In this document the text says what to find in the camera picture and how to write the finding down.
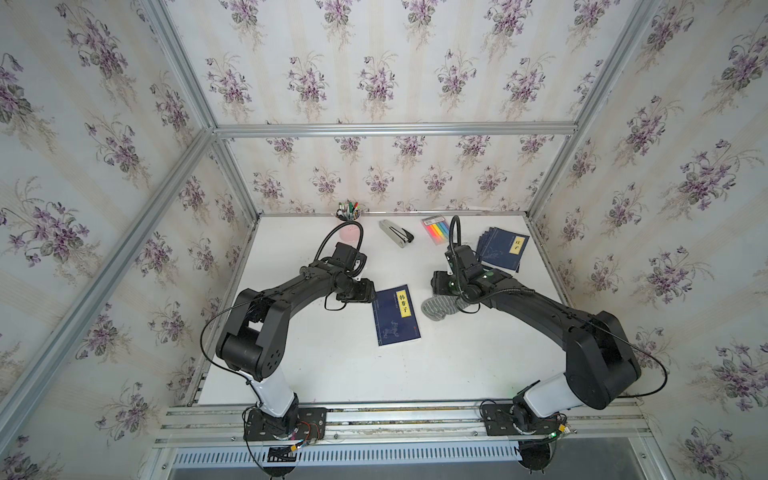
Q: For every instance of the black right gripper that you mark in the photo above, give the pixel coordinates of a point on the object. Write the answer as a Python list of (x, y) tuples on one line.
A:
[(439, 282)]

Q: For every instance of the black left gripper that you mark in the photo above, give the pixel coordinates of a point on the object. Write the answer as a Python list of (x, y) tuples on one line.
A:
[(364, 290)]

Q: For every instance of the blue book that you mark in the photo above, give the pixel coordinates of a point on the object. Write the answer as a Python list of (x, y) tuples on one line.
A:
[(395, 316), (502, 248)]

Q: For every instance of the grey patterned cloth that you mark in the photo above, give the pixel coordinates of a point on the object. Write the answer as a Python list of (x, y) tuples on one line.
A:
[(438, 307)]

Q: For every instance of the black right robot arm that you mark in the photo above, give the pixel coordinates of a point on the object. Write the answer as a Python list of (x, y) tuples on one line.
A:
[(600, 363)]

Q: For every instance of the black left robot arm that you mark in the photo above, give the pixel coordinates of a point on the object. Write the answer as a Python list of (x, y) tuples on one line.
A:
[(253, 340)]

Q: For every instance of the pink pen cup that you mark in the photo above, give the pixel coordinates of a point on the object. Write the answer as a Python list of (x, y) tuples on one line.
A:
[(350, 232)]

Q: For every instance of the colourful highlighter pack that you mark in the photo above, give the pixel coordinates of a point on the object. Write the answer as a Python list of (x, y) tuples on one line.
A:
[(437, 229)]

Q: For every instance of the grey black stapler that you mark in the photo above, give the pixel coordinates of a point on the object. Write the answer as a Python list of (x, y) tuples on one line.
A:
[(397, 234)]

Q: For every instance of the pens in cup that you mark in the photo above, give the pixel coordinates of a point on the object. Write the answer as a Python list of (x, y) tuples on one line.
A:
[(348, 211)]

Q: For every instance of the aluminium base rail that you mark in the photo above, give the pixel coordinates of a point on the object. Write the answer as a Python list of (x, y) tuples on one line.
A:
[(346, 434)]

